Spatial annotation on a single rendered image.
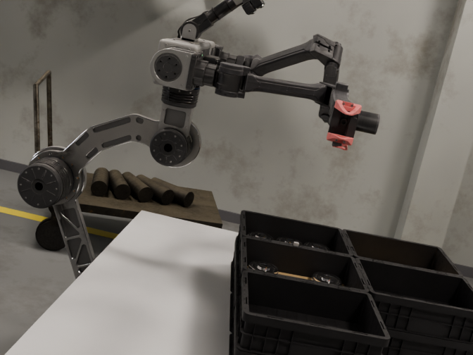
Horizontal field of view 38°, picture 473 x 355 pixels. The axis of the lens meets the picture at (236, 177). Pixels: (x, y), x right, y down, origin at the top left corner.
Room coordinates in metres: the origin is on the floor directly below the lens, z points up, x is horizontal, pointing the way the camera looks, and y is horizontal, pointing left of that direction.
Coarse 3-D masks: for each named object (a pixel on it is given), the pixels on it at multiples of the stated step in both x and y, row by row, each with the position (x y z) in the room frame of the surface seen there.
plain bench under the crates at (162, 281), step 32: (128, 224) 2.75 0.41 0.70; (160, 224) 2.83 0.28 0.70; (192, 224) 2.92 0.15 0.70; (128, 256) 2.41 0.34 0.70; (160, 256) 2.47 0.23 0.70; (192, 256) 2.54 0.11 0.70; (224, 256) 2.60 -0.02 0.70; (96, 288) 2.09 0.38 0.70; (128, 288) 2.14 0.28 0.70; (160, 288) 2.19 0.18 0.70; (192, 288) 2.24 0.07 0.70; (224, 288) 2.30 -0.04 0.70; (64, 320) 1.83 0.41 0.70; (96, 320) 1.87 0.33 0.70; (128, 320) 1.91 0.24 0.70; (160, 320) 1.96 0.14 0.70; (192, 320) 2.00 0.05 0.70; (224, 320) 2.04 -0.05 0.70; (32, 352) 1.63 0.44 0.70; (64, 352) 1.67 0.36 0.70; (96, 352) 1.70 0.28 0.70; (128, 352) 1.73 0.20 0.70; (160, 352) 1.77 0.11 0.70; (192, 352) 1.80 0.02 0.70; (224, 352) 1.84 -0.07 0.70
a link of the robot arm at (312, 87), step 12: (228, 72) 2.18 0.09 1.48; (240, 72) 2.20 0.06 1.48; (240, 84) 2.25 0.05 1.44; (252, 84) 2.23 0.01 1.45; (264, 84) 2.24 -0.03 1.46; (276, 84) 2.26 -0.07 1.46; (288, 84) 2.28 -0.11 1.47; (300, 84) 2.31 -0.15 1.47; (312, 84) 2.36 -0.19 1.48; (324, 84) 2.36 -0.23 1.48; (228, 96) 2.18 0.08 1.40; (240, 96) 2.22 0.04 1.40; (300, 96) 2.31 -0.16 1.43; (312, 96) 2.33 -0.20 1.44; (324, 96) 2.35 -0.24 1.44
